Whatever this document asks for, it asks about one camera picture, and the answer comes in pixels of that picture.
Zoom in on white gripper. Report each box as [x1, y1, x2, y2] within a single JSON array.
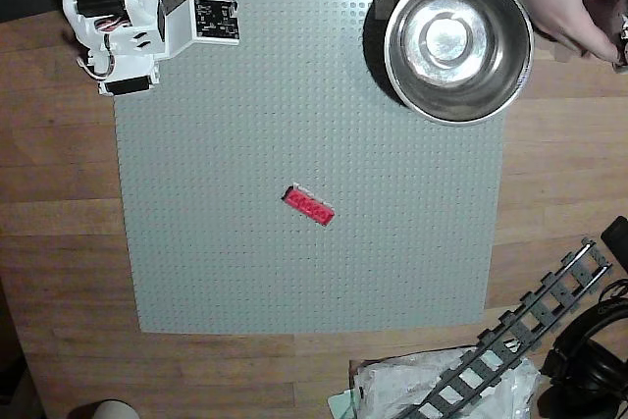
[[96, 29, 168, 97]]

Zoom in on red lego block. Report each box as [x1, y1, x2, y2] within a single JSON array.
[[281, 183, 337, 229]]

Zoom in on grey studded lego baseplate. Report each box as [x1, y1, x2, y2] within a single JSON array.
[[113, 0, 506, 335]]

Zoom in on grey lego train track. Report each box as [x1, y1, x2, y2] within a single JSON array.
[[392, 237, 614, 419]]

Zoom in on stainless steel bowl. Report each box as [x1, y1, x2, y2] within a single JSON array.
[[361, 0, 535, 126]]

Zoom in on white cylinder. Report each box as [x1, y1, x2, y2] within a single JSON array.
[[68, 399, 141, 419]]

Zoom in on clear plastic bag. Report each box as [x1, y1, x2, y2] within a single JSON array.
[[328, 347, 541, 419]]

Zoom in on black cylindrical object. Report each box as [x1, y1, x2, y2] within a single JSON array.
[[601, 215, 628, 263]]

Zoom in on black headphones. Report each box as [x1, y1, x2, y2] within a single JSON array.
[[537, 279, 628, 419]]

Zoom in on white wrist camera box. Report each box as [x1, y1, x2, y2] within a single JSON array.
[[156, 0, 242, 61]]

